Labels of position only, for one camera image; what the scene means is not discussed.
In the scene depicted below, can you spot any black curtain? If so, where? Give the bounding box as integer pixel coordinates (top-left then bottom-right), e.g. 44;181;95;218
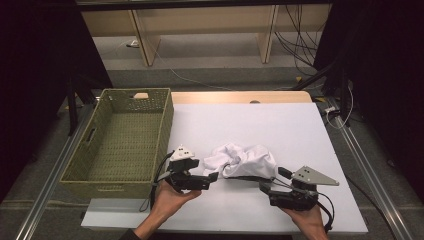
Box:
313;0;424;201
0;0;113;201

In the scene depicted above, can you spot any person's right hand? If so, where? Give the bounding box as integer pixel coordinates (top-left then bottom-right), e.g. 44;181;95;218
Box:
280;203;326;233

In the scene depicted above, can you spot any bundle of black cables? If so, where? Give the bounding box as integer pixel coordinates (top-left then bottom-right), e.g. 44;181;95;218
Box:
273;3;329;77

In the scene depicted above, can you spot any green woven basket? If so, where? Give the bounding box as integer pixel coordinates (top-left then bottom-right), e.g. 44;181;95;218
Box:
59;87;175;200

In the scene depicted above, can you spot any white cable with connector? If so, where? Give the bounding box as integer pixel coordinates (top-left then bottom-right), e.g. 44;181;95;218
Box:
324;84;354;131

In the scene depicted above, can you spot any thin white floor cable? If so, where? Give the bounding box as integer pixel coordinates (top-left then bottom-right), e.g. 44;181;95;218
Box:
114;39;234;92

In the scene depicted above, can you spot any white t-shirt with black collar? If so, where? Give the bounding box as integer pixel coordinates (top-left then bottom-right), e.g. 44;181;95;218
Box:
202;142;279;184

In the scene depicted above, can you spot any light wooden shelf unit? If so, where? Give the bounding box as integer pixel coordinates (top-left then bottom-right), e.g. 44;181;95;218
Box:
75;0;334;68

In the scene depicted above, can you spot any person's left hand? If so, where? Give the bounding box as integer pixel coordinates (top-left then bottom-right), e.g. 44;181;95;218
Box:
148;180;203;225

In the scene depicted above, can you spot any left hand-held gripper cable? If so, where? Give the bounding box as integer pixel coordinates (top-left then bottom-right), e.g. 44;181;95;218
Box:
139;151;176;213

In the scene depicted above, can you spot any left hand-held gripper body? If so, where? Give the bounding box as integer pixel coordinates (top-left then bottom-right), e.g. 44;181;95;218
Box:
164;144;211;194

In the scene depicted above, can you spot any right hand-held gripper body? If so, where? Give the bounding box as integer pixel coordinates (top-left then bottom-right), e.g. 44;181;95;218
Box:
268;165;340;212

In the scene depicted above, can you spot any black metal stand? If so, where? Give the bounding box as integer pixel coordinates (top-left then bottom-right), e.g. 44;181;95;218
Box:
64;74;98;136
289;59;351;128

